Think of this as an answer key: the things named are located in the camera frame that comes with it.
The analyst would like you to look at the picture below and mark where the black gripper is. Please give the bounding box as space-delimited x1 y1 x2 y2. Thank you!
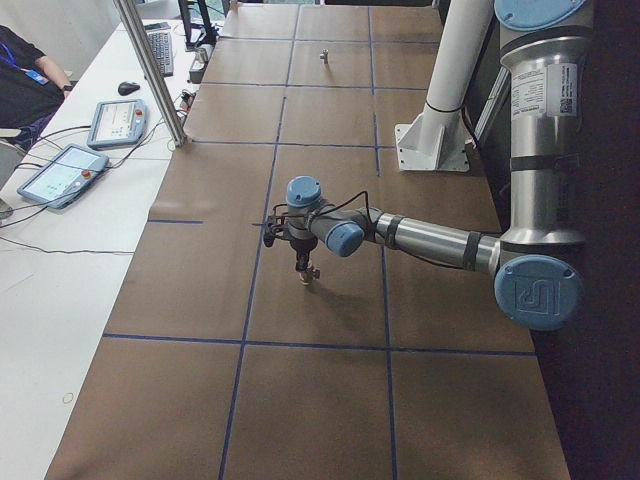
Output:
290 237 316 273

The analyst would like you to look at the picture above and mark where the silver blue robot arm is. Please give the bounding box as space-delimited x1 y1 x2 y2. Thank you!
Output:
263 1 595 331

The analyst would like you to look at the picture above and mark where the chrome angle valve fitting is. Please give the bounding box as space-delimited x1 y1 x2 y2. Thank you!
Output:
319 49 329 65

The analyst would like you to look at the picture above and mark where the brown paper table cover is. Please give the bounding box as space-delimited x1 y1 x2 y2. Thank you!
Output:
47 4 568 479

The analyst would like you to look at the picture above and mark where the far teach pendant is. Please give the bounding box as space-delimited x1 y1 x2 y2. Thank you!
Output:
87 99 147 150

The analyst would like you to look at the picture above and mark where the teach pendant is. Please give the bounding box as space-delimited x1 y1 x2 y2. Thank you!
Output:
87 99 147 150
17 144 109 210

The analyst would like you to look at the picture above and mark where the black monitor stand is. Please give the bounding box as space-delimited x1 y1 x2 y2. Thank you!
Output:
178 0 218 52

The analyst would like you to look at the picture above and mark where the black computer mouse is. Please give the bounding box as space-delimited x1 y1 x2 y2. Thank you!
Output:
117 81 140 96

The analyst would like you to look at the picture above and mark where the near teach pendant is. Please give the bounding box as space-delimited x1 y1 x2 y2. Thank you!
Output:
17 144 109 210

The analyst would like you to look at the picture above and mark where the black keyboard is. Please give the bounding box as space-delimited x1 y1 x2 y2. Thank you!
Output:
147 31 174 77

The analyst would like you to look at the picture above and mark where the seated person black shirt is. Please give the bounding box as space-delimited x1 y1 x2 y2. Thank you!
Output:
1 25 74 151

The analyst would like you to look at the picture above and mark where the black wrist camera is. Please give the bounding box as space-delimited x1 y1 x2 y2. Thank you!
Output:
262 215 291 248

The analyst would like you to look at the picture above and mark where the black camera cable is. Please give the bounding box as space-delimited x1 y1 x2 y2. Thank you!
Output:
279 189 376 236

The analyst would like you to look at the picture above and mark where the aluminium frame post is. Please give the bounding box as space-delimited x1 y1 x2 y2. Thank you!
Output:
113 0 187 148

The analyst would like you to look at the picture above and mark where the white mount base plate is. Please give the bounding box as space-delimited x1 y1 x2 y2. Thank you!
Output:
394 108 470 172

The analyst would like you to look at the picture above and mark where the white camera pole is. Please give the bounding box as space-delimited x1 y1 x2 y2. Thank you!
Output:
425 0 494 113

